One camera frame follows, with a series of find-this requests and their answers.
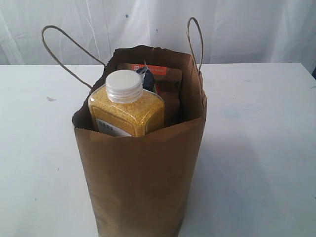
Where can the spaghetti packet with Italian flag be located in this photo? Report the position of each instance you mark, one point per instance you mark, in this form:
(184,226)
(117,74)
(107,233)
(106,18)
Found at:
(148,80)

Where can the yellow grain bottle white cap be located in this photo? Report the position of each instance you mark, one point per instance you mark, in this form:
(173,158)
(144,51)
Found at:
(122,107)

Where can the brown pouch with orange label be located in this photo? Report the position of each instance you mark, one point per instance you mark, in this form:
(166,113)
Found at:
(168,83)

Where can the large brown paper bag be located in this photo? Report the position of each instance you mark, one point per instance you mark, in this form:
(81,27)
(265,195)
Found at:
(139,186)

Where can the white backdrop curtain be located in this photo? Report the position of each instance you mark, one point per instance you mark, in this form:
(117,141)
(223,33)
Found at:
(219,31)

